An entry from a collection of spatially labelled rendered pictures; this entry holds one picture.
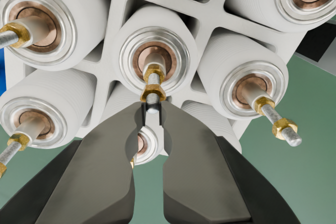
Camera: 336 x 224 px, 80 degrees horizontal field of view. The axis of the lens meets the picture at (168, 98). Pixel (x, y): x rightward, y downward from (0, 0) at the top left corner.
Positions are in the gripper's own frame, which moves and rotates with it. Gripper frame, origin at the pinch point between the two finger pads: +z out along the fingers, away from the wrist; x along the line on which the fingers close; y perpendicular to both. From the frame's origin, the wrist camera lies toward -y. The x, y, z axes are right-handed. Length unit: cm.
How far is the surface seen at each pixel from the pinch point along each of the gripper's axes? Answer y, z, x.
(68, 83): 4.6, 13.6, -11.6
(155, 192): 57, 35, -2
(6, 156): 7.8, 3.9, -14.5
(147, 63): -0.4, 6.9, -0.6
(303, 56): 4.0, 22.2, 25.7
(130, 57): -0.2, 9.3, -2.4
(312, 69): 11, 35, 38
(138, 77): 2.1, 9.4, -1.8
